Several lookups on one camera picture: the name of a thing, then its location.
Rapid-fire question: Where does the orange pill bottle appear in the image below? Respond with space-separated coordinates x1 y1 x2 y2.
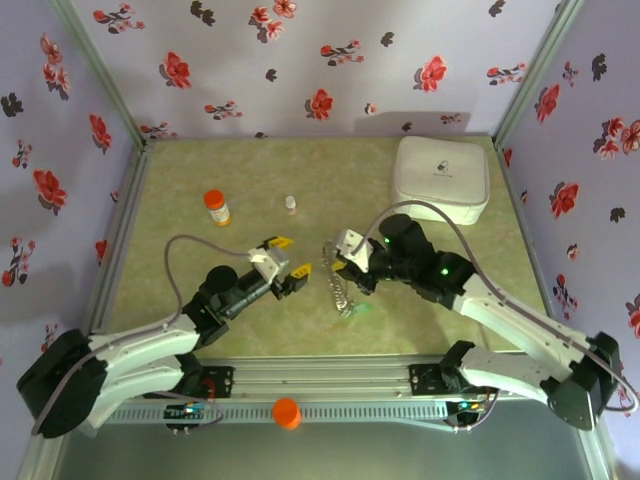
202 189 233 228

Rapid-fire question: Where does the aluminium table side rail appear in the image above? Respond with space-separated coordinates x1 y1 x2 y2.
493 139 557 329
82 139 157 336

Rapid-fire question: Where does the small electronics board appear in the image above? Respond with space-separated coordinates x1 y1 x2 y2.
447 397 496 419
164 401 211 421

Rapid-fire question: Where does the metal key organizer plate with rings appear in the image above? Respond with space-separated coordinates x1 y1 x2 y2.
322 239 355 319

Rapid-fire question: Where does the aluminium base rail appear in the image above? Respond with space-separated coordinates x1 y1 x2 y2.
197 355 451 401

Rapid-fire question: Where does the aluminium frame post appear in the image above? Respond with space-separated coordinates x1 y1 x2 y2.
49 0 156 151
492 0 587 151

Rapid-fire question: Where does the white zipped case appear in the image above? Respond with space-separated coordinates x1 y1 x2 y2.
389 135 491 227

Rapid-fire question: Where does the perforated grey cable duct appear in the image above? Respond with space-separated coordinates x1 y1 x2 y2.
107 401 451 426

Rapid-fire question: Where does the orange cylinder cap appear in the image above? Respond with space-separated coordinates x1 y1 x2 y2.
272 397 303 431

